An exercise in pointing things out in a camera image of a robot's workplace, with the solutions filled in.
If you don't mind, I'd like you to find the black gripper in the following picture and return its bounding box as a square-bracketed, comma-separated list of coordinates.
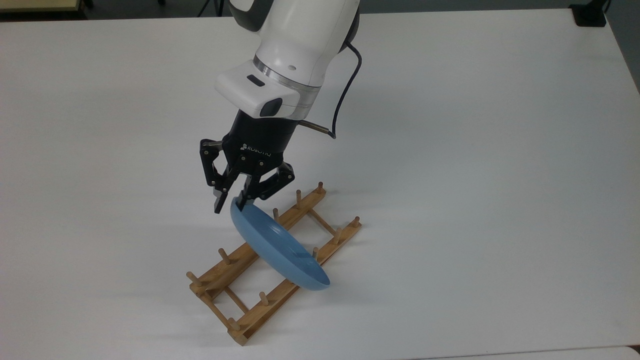
[199, 110, 302, 215]

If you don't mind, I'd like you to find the blue plastic plate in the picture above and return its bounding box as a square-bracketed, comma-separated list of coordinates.
[229, 196, 332, 292]

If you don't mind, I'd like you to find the wooden plate rack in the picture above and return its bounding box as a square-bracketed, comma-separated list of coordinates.
[185, 181, 363, 347]

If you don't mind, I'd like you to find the light wooden desk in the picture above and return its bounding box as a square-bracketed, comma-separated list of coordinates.
[0, 0, 82, 14]

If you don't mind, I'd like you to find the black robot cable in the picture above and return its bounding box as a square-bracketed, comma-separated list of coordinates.
[302, 42, 362, 140]

